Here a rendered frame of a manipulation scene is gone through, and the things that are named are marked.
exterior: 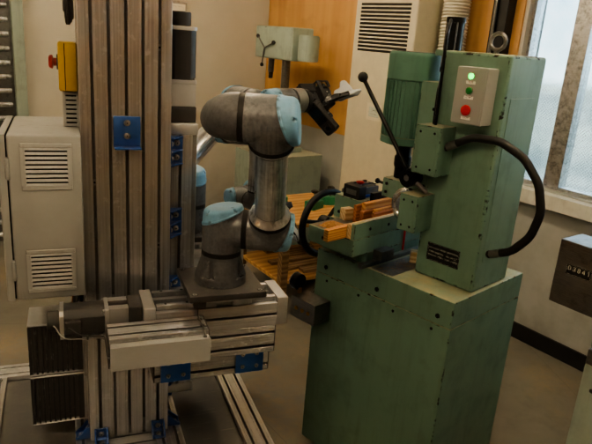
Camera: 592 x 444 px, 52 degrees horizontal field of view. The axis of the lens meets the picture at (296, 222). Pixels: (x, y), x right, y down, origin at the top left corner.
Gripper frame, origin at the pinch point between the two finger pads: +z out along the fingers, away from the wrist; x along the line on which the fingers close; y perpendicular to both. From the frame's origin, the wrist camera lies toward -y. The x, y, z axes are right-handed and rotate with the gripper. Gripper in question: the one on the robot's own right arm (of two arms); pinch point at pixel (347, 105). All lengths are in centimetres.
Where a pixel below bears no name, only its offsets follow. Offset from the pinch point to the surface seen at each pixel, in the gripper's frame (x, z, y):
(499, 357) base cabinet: 15, 38, -96
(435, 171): -16.7, 3.3, -33.9
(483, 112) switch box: -37.5, 5.6, -26.4
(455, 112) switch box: -30.4, 5.0, -21.9
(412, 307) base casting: 11, 0, -68
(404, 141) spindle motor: -3.7, 14.9, -16.9
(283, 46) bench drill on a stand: 133, 138, 128
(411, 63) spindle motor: -19.3, 14.4, 2.9
